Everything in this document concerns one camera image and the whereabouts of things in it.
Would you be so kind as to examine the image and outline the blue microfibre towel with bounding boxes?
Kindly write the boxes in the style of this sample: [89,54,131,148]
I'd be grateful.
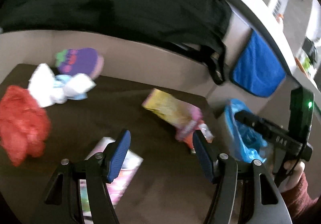
[230,30,286,98]

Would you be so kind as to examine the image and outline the dark red sleeve forearm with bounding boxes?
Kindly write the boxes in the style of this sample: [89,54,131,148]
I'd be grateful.
[281,172,320,224]

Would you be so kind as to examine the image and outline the colourful pink snack packet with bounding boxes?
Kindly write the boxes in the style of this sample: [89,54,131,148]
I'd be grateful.
[79,136,144,224]

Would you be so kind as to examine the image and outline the blue lined trash bin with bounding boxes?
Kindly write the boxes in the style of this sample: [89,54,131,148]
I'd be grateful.
[218,98,268,163]

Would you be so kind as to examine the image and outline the crumpled red plastic bag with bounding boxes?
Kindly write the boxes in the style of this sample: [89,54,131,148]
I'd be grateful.
[1,85,51,167]

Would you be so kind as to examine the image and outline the purple eggplant shaped sponge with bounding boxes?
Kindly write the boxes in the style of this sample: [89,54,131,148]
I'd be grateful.
[56,48,105,80]

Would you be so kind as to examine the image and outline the black cloth on cabinet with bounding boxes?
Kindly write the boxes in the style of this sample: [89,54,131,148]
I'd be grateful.
[1,0,232,85]

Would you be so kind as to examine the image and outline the right hand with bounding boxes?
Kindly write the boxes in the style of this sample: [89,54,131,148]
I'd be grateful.
[278,160,305,193]

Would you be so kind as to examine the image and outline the pink yellow snack bag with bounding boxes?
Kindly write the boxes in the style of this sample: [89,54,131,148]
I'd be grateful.
[142,89,203,147]

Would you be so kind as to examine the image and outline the red snack wrapper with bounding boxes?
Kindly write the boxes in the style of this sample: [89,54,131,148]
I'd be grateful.
[183,121,214,154]

